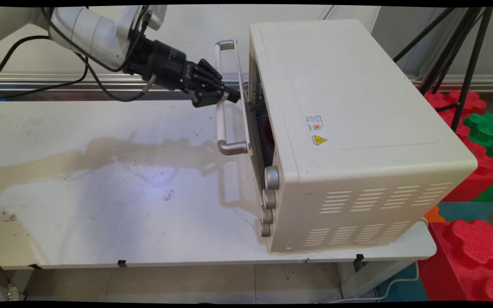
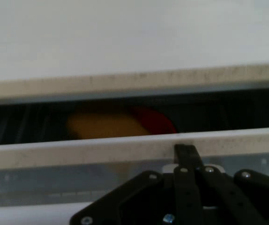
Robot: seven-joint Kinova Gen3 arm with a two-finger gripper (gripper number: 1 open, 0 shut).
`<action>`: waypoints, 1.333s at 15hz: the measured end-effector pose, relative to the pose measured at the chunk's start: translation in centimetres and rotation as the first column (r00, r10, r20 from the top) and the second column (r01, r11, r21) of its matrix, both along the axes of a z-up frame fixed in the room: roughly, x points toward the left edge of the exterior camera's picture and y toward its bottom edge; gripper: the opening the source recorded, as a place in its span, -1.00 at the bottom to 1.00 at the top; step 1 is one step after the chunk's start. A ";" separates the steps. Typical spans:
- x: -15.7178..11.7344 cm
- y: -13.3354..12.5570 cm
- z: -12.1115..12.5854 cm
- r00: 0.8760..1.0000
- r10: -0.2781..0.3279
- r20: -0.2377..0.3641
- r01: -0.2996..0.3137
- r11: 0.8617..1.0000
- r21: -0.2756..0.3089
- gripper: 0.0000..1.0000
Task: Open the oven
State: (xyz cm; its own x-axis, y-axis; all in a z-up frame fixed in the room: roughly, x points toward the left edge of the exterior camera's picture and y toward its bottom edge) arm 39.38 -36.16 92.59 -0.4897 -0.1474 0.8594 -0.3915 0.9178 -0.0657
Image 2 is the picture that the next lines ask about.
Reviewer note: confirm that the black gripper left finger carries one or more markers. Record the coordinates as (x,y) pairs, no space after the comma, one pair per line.
(184,187)

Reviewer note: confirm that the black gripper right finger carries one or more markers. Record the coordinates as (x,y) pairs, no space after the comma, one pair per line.
(254,194)

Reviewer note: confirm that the red round bowl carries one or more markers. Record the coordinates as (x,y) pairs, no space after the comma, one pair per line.
(155,120)

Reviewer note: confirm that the yellow bread piece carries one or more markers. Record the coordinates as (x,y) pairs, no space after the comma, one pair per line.
(106,126)

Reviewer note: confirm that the cream white toaster oven body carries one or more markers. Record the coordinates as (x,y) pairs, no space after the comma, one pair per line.
(125,42)

